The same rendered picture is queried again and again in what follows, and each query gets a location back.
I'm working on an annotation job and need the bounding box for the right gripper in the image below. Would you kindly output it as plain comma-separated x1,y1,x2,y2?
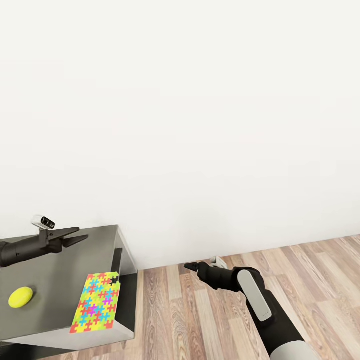
184,261,224,290

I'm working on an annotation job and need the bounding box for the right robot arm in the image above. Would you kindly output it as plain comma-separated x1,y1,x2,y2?
184,255,318,360

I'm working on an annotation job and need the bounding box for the jigsaw puzzle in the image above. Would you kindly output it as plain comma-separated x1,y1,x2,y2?
69,272,121,334

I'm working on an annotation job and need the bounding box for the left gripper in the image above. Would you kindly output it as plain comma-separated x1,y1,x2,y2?
16,227,89,262

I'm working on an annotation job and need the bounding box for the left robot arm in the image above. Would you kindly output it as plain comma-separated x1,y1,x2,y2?
0,214,89,268

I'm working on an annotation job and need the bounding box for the tennis ball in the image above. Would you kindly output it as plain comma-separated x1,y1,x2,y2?
8,287,33,308

